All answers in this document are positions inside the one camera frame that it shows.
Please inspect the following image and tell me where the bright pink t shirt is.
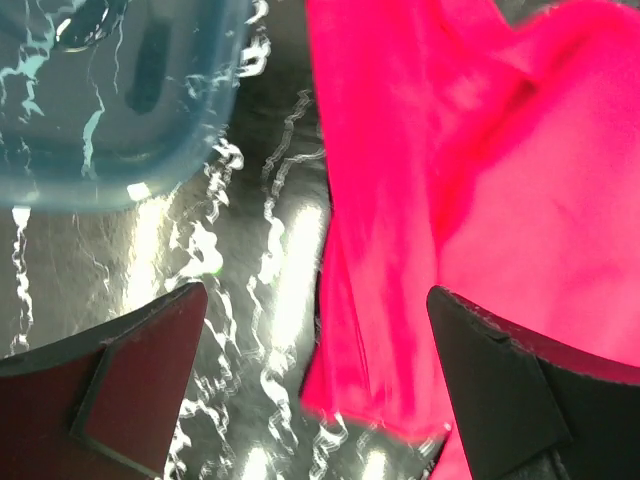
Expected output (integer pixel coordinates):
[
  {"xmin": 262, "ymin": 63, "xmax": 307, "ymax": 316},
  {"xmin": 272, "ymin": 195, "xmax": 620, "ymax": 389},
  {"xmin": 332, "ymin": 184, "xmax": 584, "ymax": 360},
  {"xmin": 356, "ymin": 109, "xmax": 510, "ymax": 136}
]
[{"xmin": 299, "ymin": 0, "xmax": 640, "ymax": 480}]

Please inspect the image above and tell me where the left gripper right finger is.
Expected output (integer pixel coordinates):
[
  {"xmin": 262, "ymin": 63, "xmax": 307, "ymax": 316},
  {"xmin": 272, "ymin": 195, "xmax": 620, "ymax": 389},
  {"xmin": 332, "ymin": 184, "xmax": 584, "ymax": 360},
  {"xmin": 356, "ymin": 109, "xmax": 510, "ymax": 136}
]
[{"xmin": 426, "ymin": 286, "xmax": 639, "ymax": 479}]

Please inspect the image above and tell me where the translucent blue plastic basin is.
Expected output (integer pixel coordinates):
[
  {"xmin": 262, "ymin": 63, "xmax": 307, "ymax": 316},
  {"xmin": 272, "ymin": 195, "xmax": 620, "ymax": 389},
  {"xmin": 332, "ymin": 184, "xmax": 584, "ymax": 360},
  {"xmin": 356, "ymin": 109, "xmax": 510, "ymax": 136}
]
[{"xmin": 1, "ymin": 1, "xmax": 253, "ymax": 211}]

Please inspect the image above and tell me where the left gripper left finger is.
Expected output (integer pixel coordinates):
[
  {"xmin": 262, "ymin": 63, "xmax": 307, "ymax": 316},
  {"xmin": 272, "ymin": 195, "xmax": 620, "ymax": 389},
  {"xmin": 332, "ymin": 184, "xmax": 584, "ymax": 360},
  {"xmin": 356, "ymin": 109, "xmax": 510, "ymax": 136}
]
[{"xmin": 1, "ymin": 282, "xmax": 208, "ymax": 479}]

